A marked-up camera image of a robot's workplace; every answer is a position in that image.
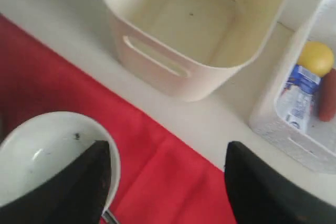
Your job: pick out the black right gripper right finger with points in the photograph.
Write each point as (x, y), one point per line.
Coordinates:
(259, 194)

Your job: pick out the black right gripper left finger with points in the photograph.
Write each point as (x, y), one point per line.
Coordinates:
(77, 194)

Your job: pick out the blue white milk carton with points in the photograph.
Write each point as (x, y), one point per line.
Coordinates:
(296, 101)

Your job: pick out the red toy sausage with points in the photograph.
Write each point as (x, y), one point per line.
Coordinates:
(326, 111)

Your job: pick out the yellow lemon with sticker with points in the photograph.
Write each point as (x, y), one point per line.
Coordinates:
(316, 57)

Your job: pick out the silver table knife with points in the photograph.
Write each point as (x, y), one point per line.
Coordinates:
(109, 217)

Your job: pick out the white ceramic bowl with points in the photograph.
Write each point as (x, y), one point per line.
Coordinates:
(44, 145)

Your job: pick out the white perforated plastic basket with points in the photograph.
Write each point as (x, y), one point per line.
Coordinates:
(314, 148)

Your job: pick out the red tablecloth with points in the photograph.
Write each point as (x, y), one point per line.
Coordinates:
(162, 179)

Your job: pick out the cream plastic bin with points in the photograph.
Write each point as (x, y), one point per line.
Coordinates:
(188, 48)

